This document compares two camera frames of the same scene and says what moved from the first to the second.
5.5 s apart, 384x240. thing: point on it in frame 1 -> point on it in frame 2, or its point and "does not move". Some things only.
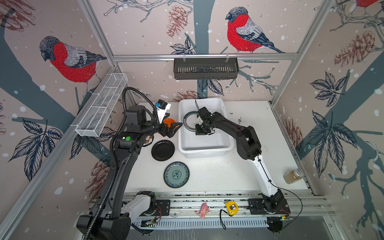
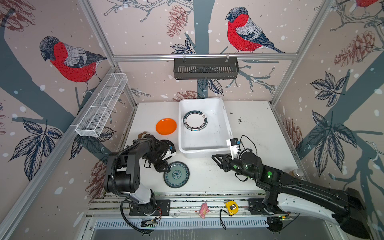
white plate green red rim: x=190 y=120 does not move
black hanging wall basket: x=217 y=69 does not move
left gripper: x=169 y=133 -> x=159 y=168
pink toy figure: x=204 y=210 does not move
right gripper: x=199 y=129 -> x=225 y=163
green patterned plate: x=176 y=174 does not move
